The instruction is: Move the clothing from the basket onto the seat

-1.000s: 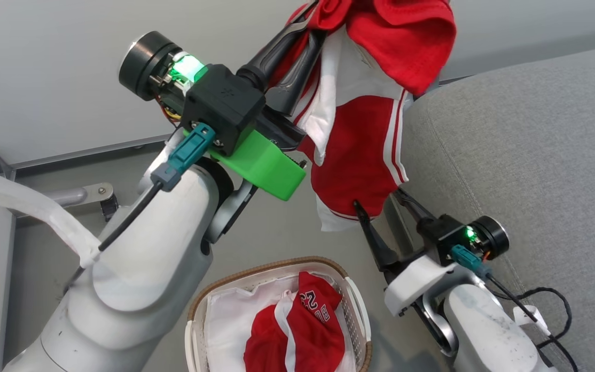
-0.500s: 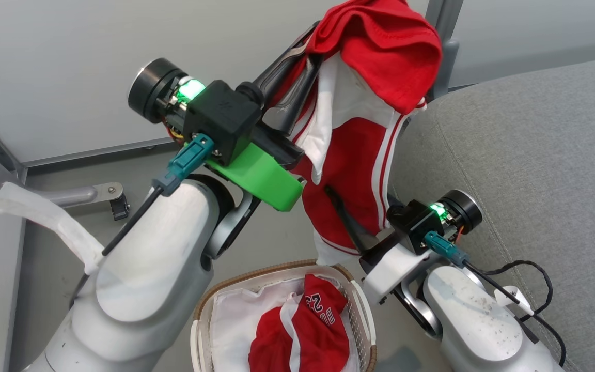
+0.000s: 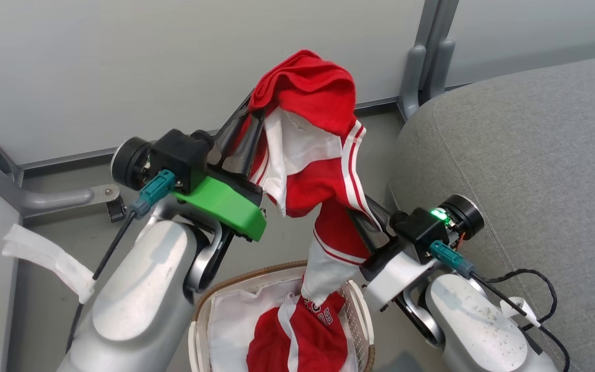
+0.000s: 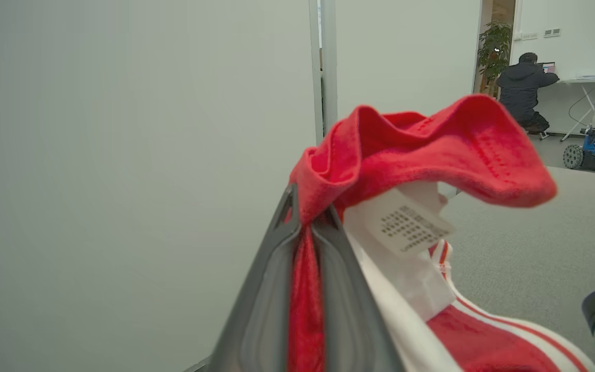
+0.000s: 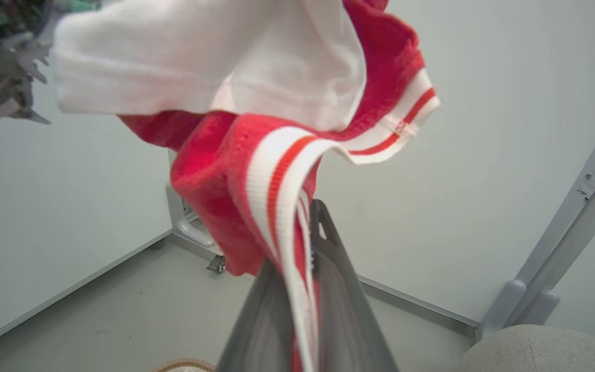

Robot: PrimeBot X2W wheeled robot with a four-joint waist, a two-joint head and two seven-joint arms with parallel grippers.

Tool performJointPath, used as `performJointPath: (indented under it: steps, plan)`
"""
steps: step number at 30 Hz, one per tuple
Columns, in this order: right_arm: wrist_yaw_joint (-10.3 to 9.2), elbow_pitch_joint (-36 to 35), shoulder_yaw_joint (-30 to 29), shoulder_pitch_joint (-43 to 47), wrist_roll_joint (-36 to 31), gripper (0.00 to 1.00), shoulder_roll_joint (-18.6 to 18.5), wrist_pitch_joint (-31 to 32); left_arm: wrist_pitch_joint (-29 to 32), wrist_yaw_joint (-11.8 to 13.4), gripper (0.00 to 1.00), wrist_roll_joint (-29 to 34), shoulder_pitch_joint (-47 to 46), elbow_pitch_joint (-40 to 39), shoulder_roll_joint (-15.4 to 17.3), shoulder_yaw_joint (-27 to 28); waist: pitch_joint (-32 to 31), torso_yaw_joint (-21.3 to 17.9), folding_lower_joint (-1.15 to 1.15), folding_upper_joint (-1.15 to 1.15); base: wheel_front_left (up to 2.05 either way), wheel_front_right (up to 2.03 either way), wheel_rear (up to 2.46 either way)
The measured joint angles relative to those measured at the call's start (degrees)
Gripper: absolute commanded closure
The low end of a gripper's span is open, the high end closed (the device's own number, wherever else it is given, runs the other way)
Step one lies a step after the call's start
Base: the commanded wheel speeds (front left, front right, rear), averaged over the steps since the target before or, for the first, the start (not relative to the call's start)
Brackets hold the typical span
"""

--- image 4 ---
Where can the green potted plant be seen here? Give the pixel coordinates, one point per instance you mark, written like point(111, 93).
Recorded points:
point(495, 49)

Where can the person in black jacket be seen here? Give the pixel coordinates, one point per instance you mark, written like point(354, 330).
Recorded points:
point(522, 88)

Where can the laptop computer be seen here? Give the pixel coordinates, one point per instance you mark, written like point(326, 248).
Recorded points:
point(549, 67)

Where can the white wall outlet plate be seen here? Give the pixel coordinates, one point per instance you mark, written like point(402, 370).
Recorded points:
point(527, 36)
point(552, 32)

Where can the grey partition post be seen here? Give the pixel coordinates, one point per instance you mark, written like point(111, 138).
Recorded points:
point(328, 67)

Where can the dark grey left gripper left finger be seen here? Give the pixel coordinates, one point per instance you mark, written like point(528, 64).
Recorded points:
point(259, 310)

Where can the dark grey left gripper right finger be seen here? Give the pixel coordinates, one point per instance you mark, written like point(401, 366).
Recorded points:
point(349, 320)

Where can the white folding desk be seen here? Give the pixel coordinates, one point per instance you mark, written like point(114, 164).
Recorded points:
point(584, 82)

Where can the red jersey with white stripes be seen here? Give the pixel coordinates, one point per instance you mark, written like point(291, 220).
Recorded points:
point(432, 150)

